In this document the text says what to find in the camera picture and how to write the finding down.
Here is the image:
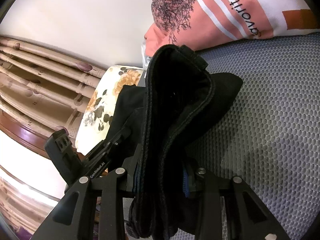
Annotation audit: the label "white floral pillow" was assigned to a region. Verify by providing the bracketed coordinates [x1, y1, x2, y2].
[75, 65, 144, 155]

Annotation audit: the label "grey mesh mattress pad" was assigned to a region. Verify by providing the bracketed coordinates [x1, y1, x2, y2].
[200, 33, 319, 239]

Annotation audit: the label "pink checkered pillow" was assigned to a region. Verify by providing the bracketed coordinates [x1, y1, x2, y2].
[144, 0, 319, 57]

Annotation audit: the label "black pants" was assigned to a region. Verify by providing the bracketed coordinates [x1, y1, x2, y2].
[106, 45, 243, 239]

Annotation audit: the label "light blue striped cloth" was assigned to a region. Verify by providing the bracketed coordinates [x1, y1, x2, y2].
[141, 40, 152, 71]

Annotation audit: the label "beige patterned curtain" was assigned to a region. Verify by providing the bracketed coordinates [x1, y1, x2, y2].
[1, 37, 106, 140]

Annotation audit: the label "brown wooden bed frame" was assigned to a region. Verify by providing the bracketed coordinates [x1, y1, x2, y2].
[1, 110, 49, 159]

